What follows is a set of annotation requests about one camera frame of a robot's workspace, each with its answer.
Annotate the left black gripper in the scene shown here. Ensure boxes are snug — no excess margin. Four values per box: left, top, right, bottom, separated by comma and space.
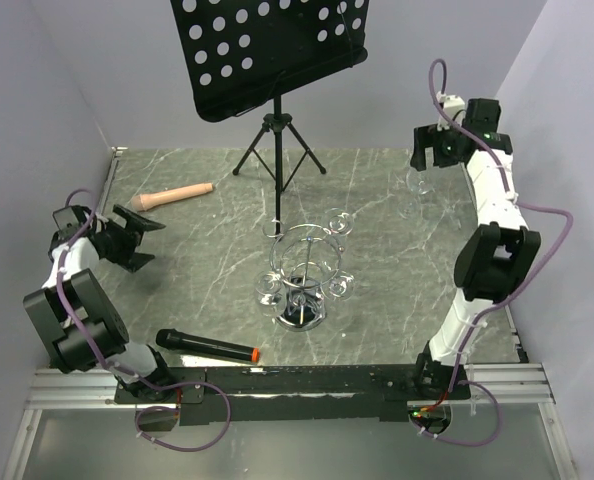
98, 205, 164, 272

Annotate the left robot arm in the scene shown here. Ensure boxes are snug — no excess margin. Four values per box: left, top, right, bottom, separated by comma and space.
23, 205, 175, 402

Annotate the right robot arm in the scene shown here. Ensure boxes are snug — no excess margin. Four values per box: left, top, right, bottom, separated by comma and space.
410, 93, 541, 399

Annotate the chrome wine glass rack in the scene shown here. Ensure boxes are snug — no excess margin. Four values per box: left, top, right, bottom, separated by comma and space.
268, 221, 347, 333

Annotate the beige microphone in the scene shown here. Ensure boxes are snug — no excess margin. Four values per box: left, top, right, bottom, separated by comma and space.
130, 183, 214, 212

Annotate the black microphone orange end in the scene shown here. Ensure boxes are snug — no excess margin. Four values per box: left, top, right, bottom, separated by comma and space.
156, 329, 260, 363

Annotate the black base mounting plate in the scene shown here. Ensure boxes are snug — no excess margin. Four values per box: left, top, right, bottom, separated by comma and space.
112, 349, 473, 427

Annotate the black perforated music stand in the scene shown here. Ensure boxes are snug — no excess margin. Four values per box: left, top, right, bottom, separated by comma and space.
169, 0, 370, 215

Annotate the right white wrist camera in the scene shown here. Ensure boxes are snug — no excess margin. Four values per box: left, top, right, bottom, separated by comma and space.
436, 92, 465, 120

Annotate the aluminium frame rail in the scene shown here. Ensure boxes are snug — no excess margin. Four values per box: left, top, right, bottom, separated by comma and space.
7, 147, 575, 479

